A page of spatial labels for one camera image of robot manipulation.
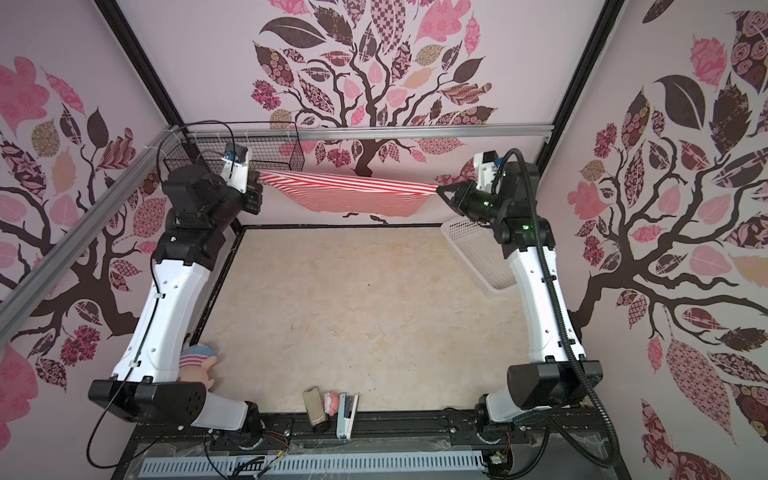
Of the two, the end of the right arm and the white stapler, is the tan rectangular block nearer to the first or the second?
the white stapler

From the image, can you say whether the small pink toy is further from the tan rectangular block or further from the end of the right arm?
the end of the right arm

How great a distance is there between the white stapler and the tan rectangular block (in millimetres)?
43

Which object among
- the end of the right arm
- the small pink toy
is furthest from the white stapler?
the end of the right arm

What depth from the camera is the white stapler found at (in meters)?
0.73

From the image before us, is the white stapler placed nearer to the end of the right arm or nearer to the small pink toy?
the small pink toy

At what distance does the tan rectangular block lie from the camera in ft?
2.44

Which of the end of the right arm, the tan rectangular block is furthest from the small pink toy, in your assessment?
the end of the right arm
